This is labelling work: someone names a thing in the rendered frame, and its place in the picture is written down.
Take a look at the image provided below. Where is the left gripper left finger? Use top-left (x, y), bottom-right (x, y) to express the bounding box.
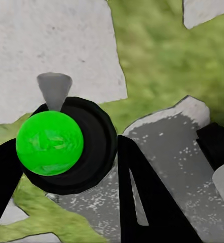
top-left (0, 138), bottom-right (23, 218)

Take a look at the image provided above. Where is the insectifuge atomizer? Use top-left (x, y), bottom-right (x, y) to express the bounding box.
top-left (16, 72), bottom-right (118, 195)

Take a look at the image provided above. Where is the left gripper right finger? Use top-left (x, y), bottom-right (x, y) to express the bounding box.
top-left (117, 135), bottom-right (203, 243)

